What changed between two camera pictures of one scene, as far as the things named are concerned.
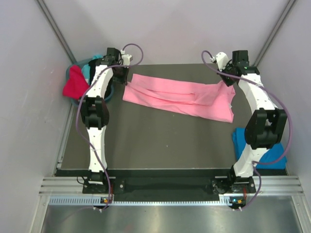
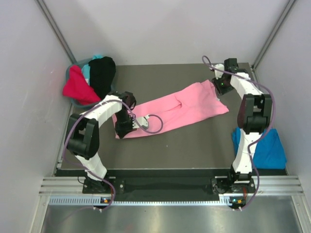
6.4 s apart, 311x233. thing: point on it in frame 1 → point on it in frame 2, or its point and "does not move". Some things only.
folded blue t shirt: (274, 158) does not move
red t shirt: (77, 85) does not move
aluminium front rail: (276, 185) does not move
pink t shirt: (210, 99) → (197, 103)
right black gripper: (227, 83) → (220, 91)
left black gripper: (122, 80) → (121, 131)
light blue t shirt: (86, 67) does not move
